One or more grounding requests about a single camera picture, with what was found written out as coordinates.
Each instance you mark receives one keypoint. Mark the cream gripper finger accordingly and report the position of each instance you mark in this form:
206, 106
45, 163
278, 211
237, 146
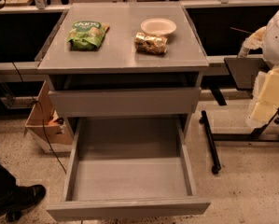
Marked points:
265, 100

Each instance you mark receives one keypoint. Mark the green rice chip bag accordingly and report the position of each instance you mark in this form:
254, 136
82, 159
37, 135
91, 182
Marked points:
87, 35

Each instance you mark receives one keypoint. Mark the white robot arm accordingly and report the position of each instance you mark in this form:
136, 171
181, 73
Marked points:
271, 44

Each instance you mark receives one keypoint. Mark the grey upper drawer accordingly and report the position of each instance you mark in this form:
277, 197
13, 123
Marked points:
106, 103

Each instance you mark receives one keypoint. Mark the gold foil snack bag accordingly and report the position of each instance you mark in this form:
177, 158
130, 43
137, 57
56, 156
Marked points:
154, 44

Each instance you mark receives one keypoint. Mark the open grey bottom drawer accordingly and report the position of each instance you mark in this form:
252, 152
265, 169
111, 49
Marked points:
128, 168

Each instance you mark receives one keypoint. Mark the grey drawer cabinet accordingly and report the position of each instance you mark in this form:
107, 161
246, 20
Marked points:
117, 65

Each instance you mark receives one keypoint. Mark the black side table stand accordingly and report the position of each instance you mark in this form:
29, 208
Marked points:
243, 72

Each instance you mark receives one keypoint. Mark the white squeeze bottle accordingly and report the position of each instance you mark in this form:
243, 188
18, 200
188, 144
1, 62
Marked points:
254, 41

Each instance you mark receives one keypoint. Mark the white paper bowl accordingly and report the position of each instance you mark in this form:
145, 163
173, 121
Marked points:
158, 26

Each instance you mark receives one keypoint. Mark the cardboard box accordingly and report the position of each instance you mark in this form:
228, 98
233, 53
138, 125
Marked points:
46, 127

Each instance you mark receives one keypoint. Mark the black shoe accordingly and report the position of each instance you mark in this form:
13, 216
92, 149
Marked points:
21, 198

